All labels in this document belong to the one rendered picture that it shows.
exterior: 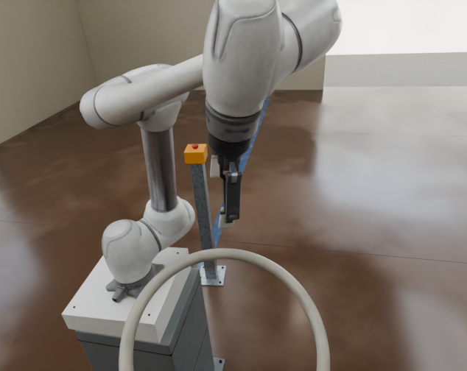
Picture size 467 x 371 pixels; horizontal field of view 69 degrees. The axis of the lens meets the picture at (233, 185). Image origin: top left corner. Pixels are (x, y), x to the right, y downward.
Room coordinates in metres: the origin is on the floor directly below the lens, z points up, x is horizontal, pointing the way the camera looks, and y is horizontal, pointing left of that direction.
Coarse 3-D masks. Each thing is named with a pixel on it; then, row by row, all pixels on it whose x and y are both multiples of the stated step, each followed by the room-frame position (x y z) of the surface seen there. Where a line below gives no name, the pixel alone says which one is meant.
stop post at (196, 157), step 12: (192, 144) 1.93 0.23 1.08; (204, 144) 1.92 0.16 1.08; (192, 156) 1.82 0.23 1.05; (204, 156) 1.82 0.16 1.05; (192, 168) 1.84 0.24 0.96; (204, 168) 1.88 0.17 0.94; (192, 180) 1.85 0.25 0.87; (204, 180) 1.84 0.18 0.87; (204, 192) 1.84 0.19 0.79; (204, 204) 1.84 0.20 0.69; (204, 216) 1.84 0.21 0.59; (204, 228) 1.84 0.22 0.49; (204, 240) 1.84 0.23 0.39; (204, 264) 1.85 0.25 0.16; (216, 264) 1.89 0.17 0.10; (204, 276) 1.87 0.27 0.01; (216, 276) 1.84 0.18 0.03
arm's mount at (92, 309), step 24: (96, 264) 1.13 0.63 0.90; (168, 264) 1.07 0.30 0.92; (96, 288) 0.99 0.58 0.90; (168, 288) 0.94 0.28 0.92; (72, 312) 0.88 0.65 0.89; (96, 312) 0.87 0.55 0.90; (120, 312) 0.86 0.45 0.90; (144, 312) 0.84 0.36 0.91; (168, 312) 0.89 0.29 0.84; (120, 336) 0.82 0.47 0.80; (144, 336) 0.80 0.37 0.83
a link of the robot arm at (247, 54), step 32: (224, 0) 0.46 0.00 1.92; (256, 0) 0.46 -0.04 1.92; (224, 32) 0.45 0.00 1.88; (256, 32) 0.44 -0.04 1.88; (288, 32) 0.51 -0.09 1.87; (224, 64) 0.45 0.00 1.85; (256, 64) 0.45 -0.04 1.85; (288, 64) 0.50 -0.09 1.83; (224, 96) 0.47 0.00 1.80; (256, 96) 0.47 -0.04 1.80
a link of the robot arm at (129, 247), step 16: (112, 224) 1.03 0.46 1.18; (128, 224) 1.02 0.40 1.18; (112, 240) 0.96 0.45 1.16; (128, 240) 0.96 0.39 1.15; (144, 240) 1.00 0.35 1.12; (112, 256) 0.94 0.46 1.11; (128, 256) 0.94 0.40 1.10; (144, 256) 0.98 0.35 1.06; (112, 272) 0.95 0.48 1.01; (128, 272) 0.93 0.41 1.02; (144, 272) 0.97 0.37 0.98
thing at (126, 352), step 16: (192, 256) 0.69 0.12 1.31; (208, 256) 0.69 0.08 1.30; (224, 256) 0.70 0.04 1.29; (240, 256) 0.70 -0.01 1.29; (256, 256) 0.69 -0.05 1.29; (160, 272) 0.64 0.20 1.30; (176, 272) 0.65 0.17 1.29; (272, 272) 0.66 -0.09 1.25; (288, 272) 0.66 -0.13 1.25; (144, 288) 0.60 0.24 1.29; (144, 304) 0.57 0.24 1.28; (304, 304) 0.58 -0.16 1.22; (128, 320) 0.53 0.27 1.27; (320, 320) 0.54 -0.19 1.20; (128, 336) 0.49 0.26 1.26; (320, 336) 0.51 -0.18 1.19; (128, 352) 0.46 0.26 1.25; (320, 352) 0.47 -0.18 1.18; (128, 368) 0.43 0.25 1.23; (320, 368) 0.44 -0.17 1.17
